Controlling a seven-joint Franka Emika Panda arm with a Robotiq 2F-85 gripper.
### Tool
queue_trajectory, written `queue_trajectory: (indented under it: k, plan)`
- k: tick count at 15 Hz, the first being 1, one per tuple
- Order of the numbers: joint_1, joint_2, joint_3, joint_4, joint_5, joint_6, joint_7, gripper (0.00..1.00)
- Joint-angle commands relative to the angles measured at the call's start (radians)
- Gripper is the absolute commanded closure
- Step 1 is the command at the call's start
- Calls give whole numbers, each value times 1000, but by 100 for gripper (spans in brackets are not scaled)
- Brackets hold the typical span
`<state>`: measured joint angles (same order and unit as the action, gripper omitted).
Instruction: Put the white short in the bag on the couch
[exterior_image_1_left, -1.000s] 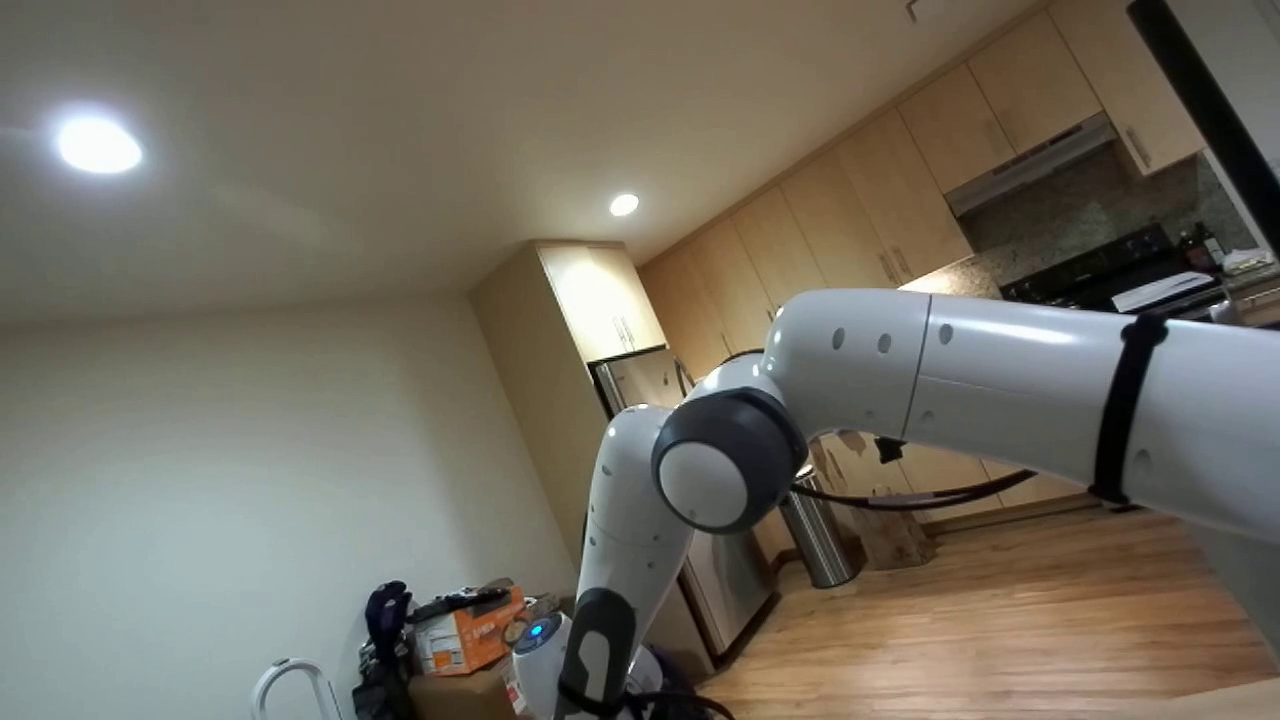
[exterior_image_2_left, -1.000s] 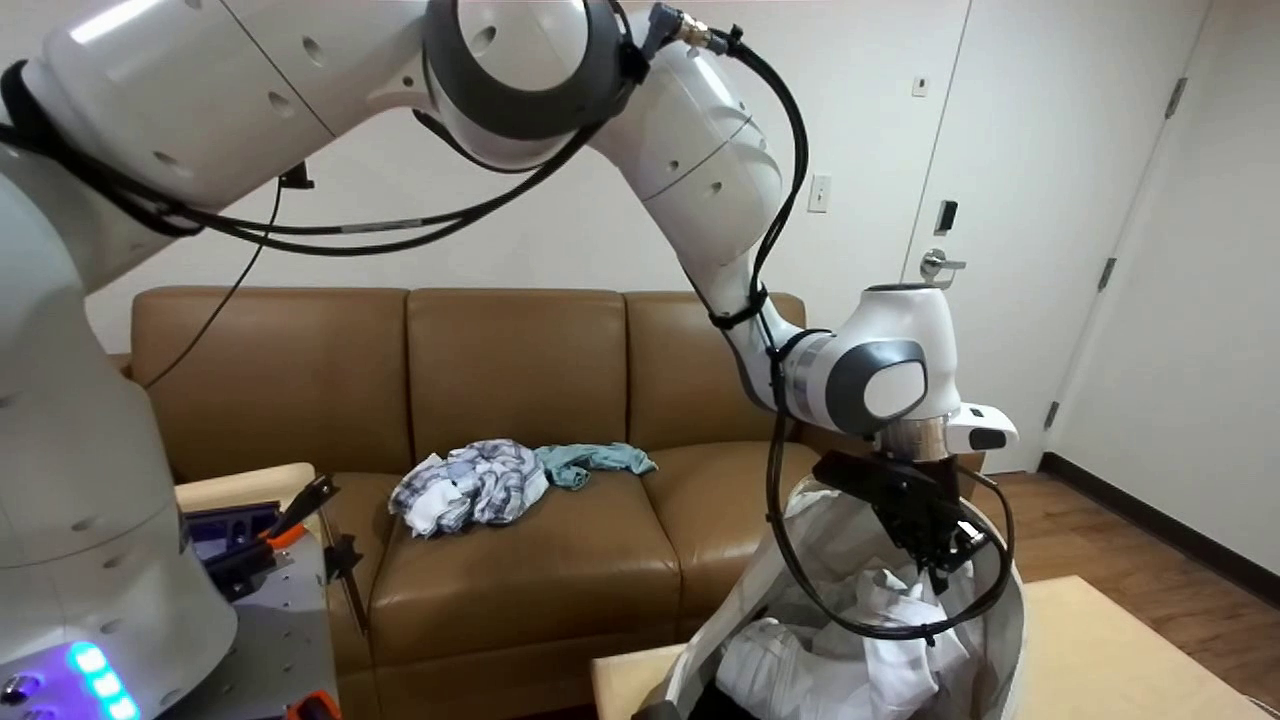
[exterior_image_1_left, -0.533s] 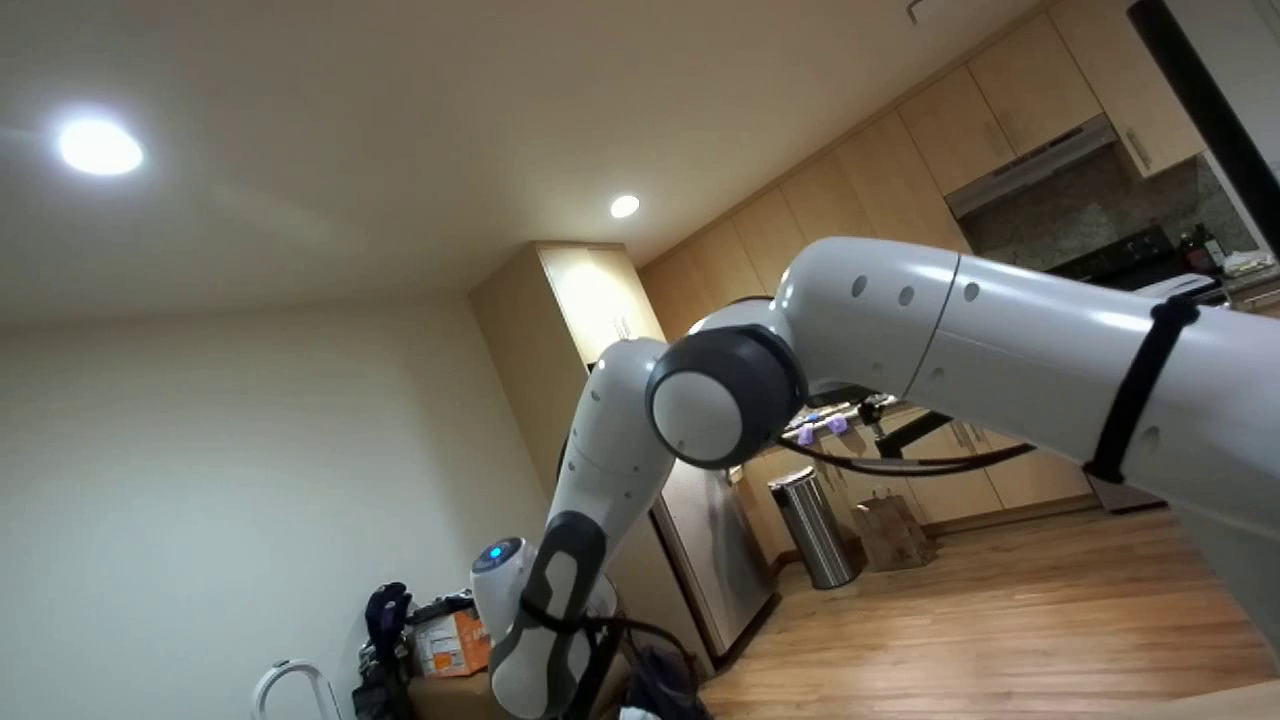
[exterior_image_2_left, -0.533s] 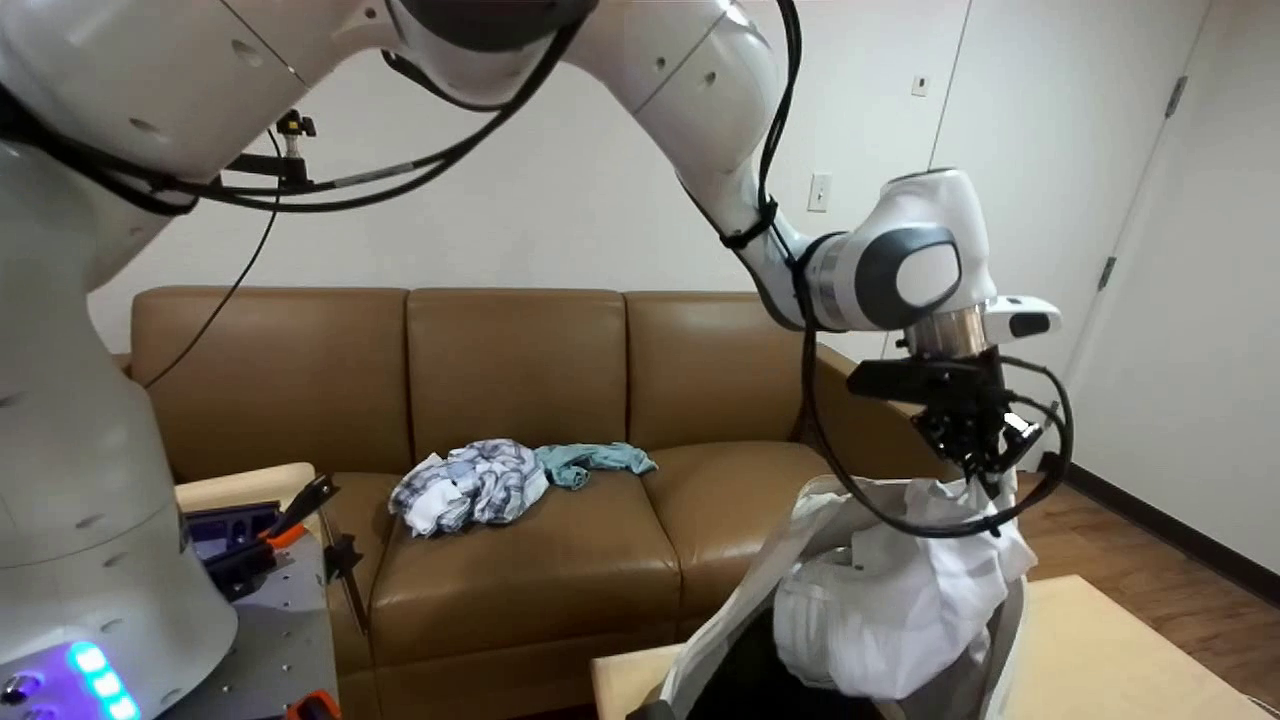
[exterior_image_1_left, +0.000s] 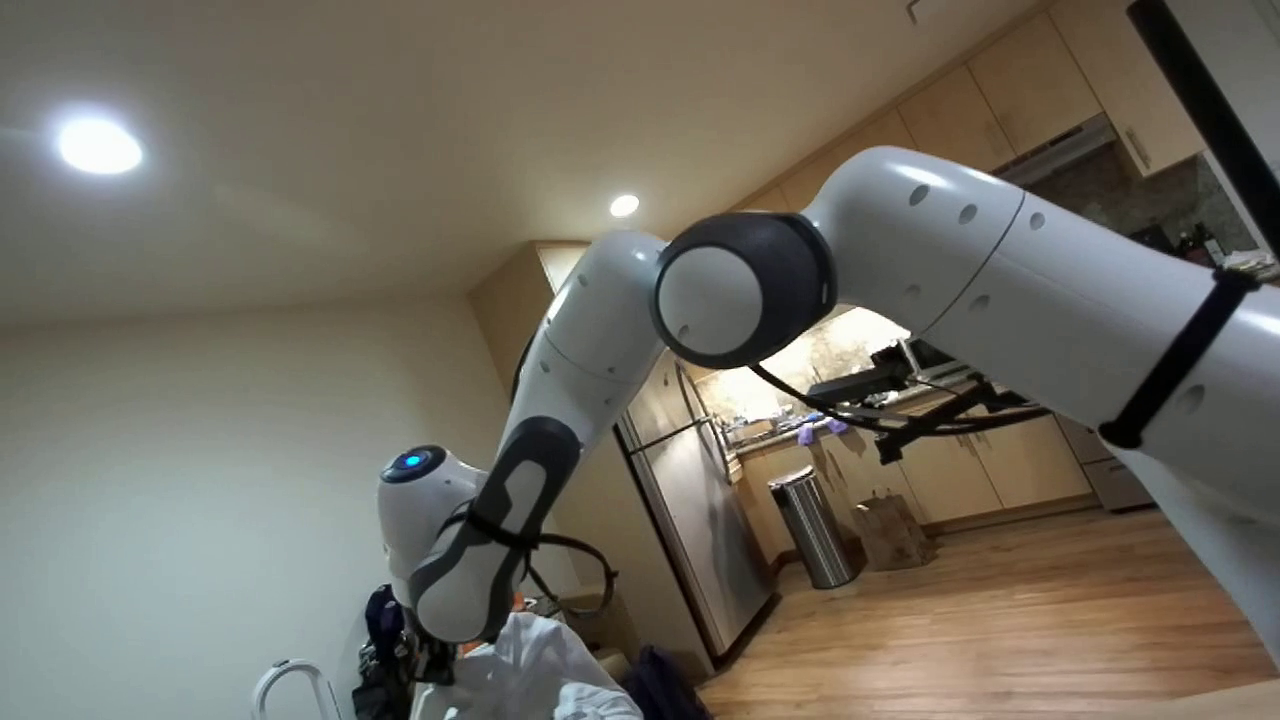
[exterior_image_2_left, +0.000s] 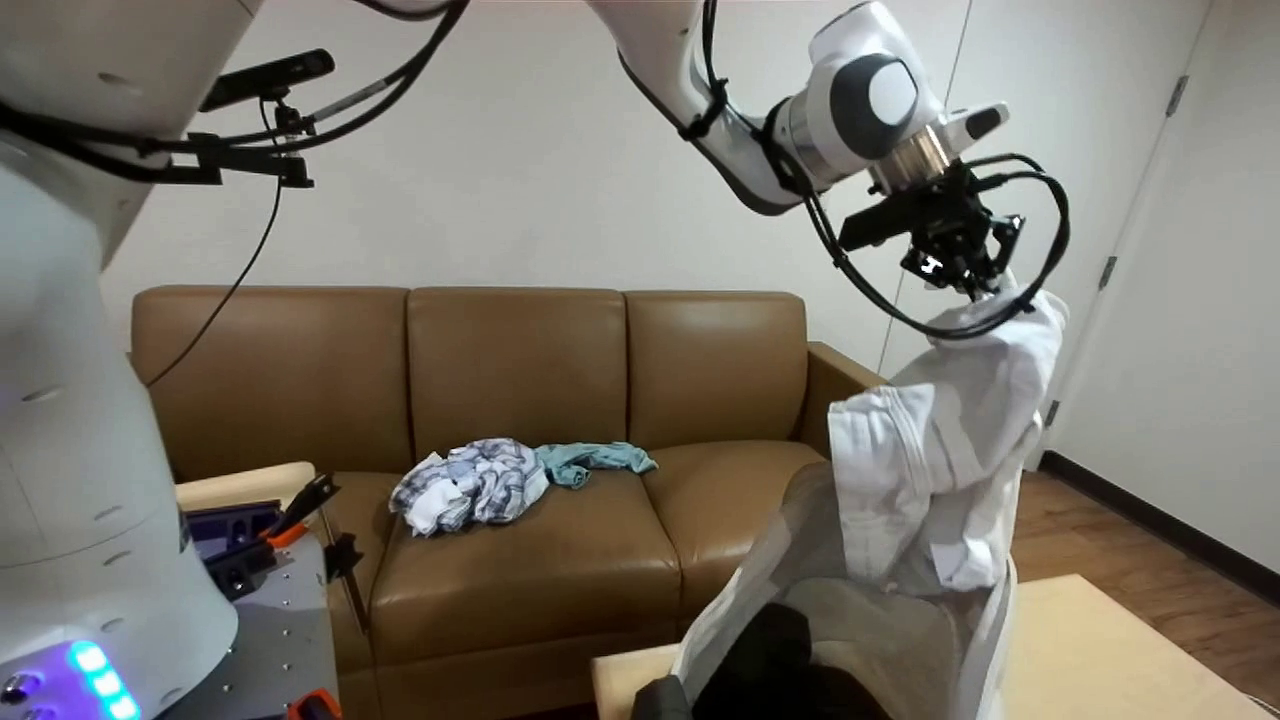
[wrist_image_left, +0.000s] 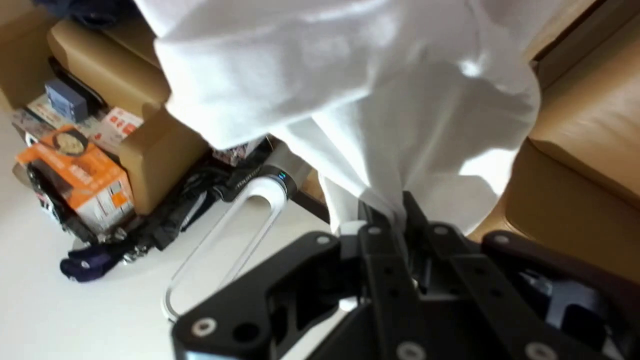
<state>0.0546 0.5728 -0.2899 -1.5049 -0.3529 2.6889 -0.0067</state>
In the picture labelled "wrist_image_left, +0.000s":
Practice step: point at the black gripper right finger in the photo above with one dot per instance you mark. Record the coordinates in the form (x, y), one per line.
(507, 301)

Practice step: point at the blue small box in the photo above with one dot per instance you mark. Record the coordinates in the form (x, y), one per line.
(64, 101)

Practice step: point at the purple black tool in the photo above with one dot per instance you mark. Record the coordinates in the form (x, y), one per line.
(90, 261)

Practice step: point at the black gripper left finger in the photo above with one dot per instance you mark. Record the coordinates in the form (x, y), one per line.
(312, 292)

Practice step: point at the white shorts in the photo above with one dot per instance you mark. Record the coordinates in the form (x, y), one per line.
(332, 81)

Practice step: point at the brown leather couch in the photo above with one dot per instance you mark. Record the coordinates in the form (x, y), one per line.
(586, 132)

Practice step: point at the white red printed box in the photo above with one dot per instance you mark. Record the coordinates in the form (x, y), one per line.
(117, 129)

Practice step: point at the orange printed box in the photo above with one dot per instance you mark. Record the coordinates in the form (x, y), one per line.
(86, 180)

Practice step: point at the dark blue tool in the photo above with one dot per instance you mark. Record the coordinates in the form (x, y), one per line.
(180, 206)

